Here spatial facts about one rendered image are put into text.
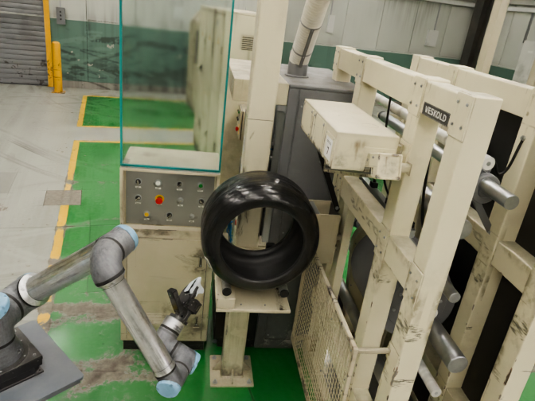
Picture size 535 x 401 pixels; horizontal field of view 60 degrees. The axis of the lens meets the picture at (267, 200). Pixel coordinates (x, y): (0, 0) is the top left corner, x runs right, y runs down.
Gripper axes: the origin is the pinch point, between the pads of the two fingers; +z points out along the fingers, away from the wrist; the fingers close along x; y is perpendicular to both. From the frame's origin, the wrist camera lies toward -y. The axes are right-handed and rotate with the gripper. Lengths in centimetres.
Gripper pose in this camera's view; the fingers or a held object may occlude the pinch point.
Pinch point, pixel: (197, 278)
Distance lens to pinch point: 214.0
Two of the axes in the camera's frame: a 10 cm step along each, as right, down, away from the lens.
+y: 5.3, 6.4, 5.5
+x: 7.0, 0.2, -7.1
